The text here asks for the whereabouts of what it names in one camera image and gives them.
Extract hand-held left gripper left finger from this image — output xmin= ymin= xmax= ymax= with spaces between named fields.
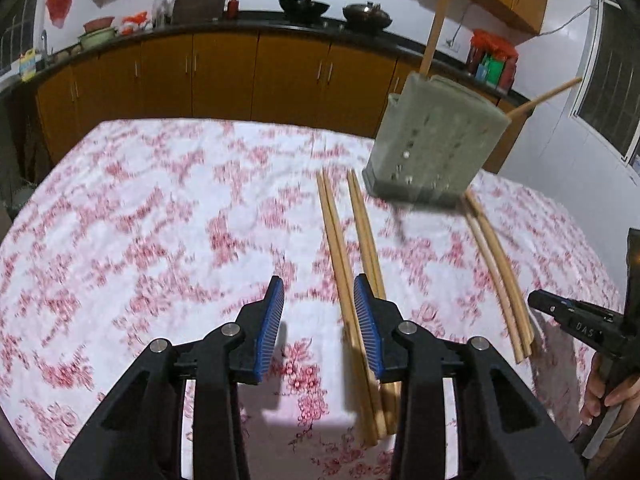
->
xmin=55 ymin=275 xmax=286 ymax=480

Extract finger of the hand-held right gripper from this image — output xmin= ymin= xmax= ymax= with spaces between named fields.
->
xmin=527 ymin=290 xmax=628 ymax=361

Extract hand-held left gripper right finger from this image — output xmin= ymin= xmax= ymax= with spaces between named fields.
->
xmin=352 ymin=274 xmax=586 ymax=480

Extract grey-green plastic utensil holder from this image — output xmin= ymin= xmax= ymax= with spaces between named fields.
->
xmin=362 ymin=72 xmax=511 ymax=211

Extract person's right forearm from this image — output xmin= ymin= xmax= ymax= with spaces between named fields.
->
xmin=597 ymin=400 xmax=640 ymax=466

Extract person's right hand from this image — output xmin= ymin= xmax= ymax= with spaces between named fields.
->
xmin=580 ymin=355 xmax=640 ymax=426

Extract red floral white tablecloth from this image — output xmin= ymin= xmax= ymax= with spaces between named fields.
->
xmin=0 ymin=119 xmax=626 ymax=480

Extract barred window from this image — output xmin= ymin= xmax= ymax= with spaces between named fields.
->
xmin=0 ymin=0 xmax=31 ymax=76
xmin=572 ymin=0 xmax=640 ymax=163

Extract wooden lower kitchen cabinets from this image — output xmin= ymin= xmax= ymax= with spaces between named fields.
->
xmin=30 ymin=30 xmax=531 ymax=176

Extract green bottle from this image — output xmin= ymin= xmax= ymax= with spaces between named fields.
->
xmin=475 ymin=55 xmax=506 ymax=86

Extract large red plastic bag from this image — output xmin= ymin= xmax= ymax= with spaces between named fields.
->
xmin=467 ymin=29 xmax=518 ymax=88

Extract black kitchen countertop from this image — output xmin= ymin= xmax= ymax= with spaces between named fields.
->
xmin=0 ymin=10 xmax=531 ymax=106

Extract dark lidded pot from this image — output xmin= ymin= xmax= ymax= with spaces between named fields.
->
xmin=342 ymin=2 xmax=393 ymax=31

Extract black wok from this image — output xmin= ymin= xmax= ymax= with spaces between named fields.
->
xmin=278 ymin=0 xmax=332 ymax=23

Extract dark cutting board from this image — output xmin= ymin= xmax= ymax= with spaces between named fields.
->
xmin=171 ymin=0 xmax=229 ymax=25

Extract red and white bag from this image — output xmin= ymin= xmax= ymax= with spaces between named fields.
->
xmin=120 ymin=11 xmax=151 ymax=36

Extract green basin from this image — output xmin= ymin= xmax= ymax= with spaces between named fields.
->
xmin=77 ymin=30 xmax=118 ymax=50

